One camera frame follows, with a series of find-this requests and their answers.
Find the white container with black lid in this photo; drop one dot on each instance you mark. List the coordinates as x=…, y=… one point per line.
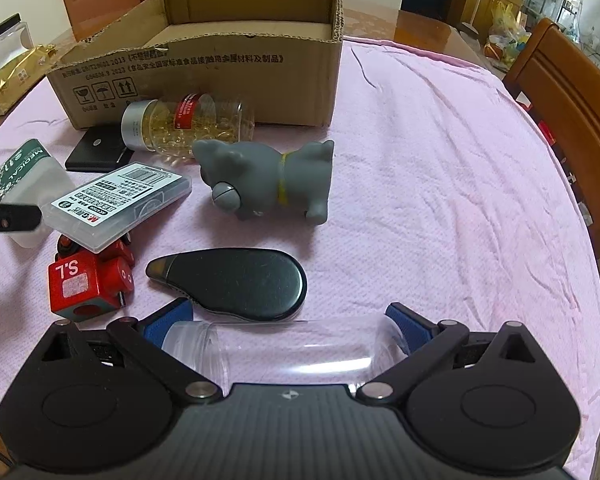
x=10, y=42

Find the black square box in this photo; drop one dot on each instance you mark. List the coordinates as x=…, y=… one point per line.
x=92, y=150

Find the gold foil package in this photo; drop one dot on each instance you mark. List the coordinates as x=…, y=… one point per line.
x=10, y=75

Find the red toy train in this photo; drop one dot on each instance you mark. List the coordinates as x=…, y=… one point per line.
x=75, y=280

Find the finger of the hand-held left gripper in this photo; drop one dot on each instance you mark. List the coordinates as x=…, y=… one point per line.
x=15, y=217

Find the black teardrop-shaped case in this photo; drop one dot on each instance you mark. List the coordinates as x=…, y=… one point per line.
x=240, y=282

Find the clear plastic jar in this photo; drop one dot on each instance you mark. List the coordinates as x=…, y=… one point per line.
x=280, y=355

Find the grey rubber animal toy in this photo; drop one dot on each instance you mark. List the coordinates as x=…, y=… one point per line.
x=265, y=175

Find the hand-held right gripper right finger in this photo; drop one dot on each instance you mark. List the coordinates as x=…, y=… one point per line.
x=410, y=325

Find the clear plastic case with label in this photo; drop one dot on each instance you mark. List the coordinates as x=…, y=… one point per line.
x=115, y=200

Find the yellow plastic bag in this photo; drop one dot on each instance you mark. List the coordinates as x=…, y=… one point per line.
x=504, y=20

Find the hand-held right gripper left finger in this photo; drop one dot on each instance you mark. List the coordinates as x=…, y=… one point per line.
x=167, y=322

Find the pink cloth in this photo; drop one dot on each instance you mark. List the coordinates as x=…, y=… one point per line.
x=430, y=185

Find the white bottle with green label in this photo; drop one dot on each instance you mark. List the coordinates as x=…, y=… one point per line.
x=35, y=175

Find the wooden door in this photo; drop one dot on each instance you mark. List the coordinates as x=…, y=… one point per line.
x=95, y=0

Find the cardboard box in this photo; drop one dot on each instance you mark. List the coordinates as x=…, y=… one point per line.
x=205, y=75

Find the capsule bottle with silver cap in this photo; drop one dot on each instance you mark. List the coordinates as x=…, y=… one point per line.
x=205, y=125

